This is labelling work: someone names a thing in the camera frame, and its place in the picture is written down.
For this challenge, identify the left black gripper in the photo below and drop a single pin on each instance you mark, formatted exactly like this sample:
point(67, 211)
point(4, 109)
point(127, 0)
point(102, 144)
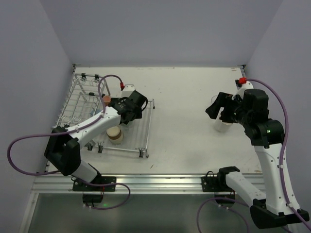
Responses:
point(116, 103)

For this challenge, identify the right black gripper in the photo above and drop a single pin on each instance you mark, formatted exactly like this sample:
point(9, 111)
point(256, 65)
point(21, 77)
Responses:
point(224, 107)

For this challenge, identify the clear glass cup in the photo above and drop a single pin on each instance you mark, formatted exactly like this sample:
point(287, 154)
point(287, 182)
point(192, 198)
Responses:
point(213, 99)

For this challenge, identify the white ceramic mug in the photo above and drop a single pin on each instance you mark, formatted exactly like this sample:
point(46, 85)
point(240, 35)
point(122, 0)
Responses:
point(221, 126)

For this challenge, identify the light green cup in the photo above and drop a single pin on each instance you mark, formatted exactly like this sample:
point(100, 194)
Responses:
point(128, 125)

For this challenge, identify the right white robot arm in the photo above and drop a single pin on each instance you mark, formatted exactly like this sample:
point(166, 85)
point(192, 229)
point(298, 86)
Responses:
point(277, 206)

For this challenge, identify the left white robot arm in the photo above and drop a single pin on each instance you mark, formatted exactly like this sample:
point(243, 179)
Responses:
point(64, 145)

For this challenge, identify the pink ceramic mug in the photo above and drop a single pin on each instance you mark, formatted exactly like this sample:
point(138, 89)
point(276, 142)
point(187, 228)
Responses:
point(106, 99)

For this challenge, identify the beige brown cup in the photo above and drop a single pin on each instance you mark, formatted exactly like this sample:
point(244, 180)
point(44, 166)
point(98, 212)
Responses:
point(115, 134)

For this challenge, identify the blue cup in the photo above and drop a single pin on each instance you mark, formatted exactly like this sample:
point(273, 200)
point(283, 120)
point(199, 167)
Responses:
point(93, 112)

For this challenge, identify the right black control box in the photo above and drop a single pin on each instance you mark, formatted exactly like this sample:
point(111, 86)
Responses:
point(225, 199)

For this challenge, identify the black control box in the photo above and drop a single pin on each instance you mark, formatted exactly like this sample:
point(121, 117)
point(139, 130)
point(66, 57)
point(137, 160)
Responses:
point(92, 198)
point(225, 199)

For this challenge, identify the left black control box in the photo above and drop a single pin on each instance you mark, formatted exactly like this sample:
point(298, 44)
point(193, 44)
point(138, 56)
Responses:
point(92, 198)

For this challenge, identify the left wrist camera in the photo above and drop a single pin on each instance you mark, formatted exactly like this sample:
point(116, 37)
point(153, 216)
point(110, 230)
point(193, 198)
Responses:
point(127, 91)

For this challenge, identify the silver wire dish rack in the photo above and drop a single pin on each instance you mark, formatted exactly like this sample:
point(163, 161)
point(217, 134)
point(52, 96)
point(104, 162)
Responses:
point(84, 102)

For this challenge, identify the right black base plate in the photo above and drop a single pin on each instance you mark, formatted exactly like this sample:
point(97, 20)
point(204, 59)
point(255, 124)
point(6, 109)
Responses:
point(214, 183)

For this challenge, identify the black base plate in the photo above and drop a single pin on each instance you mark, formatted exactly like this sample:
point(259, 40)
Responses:
point(109, 180)
point(214, 183)

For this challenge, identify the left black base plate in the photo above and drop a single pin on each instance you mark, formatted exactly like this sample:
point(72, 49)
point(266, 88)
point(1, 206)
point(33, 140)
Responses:
point(109, 180)

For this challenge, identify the aluminium mounting rail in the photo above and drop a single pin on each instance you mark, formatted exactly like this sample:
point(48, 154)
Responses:
point(138, 184)

